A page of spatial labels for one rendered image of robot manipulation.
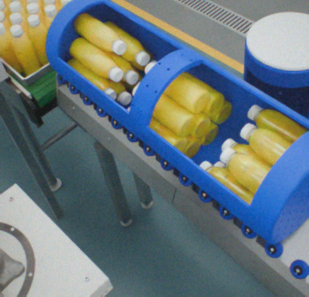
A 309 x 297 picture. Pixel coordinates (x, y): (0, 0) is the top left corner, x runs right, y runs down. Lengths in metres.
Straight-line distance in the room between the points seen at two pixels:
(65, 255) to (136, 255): 1.16
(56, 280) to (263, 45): 0.94
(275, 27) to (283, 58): 0.15
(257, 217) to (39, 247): 0.51
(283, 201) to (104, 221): 1.50
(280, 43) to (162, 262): 1.17
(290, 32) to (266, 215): 0.75
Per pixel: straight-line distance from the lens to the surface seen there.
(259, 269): 1.27
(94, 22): 1.45
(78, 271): 1.10
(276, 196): 1.00
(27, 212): 1.22
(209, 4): 3.50
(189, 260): 2.22
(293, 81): 1.50
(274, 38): 1.57
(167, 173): 1.34
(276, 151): 1.11
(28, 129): 2.19
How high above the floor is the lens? 2.03
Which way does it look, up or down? 51 degrees down
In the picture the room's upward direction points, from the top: 10 degrees counter-clockwise
